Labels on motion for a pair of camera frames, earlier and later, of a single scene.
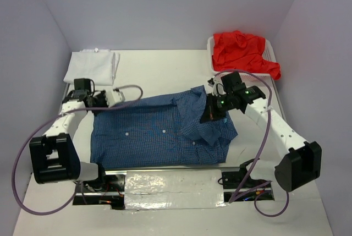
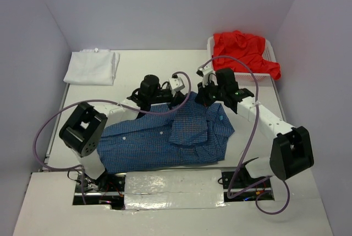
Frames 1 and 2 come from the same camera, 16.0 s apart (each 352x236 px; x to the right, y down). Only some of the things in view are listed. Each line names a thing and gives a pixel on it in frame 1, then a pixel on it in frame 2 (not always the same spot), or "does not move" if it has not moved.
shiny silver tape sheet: [147, 190] does not move
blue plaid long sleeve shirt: [162, 130] does not move
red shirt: [236, 50] does not move
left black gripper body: [99, 100] → [164, 95]
